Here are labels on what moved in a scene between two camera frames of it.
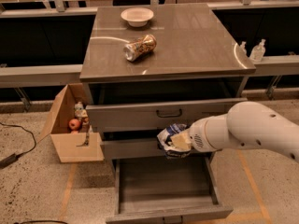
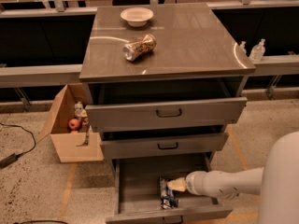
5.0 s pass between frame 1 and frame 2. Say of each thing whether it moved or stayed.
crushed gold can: stayed
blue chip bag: moved
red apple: stayed
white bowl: stayed
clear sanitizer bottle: stayed
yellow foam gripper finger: moved
